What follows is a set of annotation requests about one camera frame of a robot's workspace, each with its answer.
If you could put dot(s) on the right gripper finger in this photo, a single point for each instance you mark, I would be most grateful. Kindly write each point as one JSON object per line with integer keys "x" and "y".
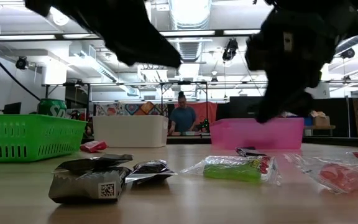
{"x": 301, "y": 104}
{"x": 272, "y": 105}

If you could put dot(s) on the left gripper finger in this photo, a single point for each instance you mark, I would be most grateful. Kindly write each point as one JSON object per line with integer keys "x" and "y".
{"x": 154, "y": 53}

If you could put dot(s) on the brown Hershey's candy bar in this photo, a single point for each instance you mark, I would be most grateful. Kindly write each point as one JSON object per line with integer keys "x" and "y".
{"x": 249, "y": 152}
{"x": 149, "y": 169}
{"x": 98, "y": 161}

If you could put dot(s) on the green candy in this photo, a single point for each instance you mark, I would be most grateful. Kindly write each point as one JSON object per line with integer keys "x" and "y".
{"x": 235, "y": 171}

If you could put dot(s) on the orange candy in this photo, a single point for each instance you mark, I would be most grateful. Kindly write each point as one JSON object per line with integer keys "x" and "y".
{"x": 343, "y": 177}

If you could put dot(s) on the red KitKat candy bar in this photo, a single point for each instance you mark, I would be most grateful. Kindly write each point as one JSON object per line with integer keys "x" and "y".
{"x": 93, "y": 145}

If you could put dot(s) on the silver foil snack packet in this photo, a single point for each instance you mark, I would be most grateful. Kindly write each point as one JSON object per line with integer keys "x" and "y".
{"x": 85, "y": 186}

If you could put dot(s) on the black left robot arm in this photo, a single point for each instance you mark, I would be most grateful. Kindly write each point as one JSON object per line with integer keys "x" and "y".
{"x": 42, "y": 6}

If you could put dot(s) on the black background robot arm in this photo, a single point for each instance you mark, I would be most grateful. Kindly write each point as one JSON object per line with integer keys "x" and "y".
{"x": 203, "y": 125}

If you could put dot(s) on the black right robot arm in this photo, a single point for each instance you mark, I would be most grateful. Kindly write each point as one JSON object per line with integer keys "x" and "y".
{"x": 322, "y": 3}

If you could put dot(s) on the blue bin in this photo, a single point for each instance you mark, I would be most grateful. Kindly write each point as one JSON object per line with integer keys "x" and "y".
{"x": 307, "y": 121}

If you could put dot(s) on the cardboard box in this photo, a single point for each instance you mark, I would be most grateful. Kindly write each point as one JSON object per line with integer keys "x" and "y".
{"x": 321, "y": 120}

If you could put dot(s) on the wooden side table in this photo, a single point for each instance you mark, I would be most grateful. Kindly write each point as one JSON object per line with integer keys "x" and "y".
{"x": 319, "y": 127}

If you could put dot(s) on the black monitor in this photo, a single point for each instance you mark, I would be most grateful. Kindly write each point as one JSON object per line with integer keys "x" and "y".
{"x": 241, "y": 107}

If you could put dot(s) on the black background truss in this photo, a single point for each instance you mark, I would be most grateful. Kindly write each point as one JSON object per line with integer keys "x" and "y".
{"x": 135, "y": 83}

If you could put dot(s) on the red plastic basket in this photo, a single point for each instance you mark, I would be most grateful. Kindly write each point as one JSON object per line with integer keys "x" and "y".
{"x": 244, "y": 135}

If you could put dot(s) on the black ceiling spotlight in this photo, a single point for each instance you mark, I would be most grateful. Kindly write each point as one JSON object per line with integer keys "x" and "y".
{"x": 230, "y": 49}
{"x": 348, "y": 53}
{"x": 22, "y": 63}

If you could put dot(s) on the colourful patchwork quilt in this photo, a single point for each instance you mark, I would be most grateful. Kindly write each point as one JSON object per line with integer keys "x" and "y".
{"x": 132, "y": 109}

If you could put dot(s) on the orange hanging cloth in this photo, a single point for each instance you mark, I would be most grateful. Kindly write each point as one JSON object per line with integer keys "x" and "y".
{"x": 207, "y": 110}

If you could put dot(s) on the black overhead light bar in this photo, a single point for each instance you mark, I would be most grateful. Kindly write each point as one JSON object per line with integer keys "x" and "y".
{"x": 216, "y": 32}

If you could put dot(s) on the person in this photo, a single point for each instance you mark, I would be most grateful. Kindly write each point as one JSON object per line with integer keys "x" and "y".
{"x": 182, "y": 118}

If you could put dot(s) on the white plastic basket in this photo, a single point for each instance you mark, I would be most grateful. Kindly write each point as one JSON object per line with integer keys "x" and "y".
{"x": 129, "y": 132}

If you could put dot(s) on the green soda can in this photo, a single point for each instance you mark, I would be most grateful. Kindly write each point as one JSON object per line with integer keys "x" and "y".
{"x": 51, "y": 109}

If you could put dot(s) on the small dark monitor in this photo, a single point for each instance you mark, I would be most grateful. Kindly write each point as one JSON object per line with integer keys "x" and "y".
{"x": 11, "y": 108}

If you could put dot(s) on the green plastic basket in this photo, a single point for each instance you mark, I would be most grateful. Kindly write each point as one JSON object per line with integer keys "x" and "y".
{"x": 26, "y": 137}

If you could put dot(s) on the silver ventilation duct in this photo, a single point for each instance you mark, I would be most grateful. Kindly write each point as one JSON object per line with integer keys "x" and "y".
{"x": 190, "y": 12}

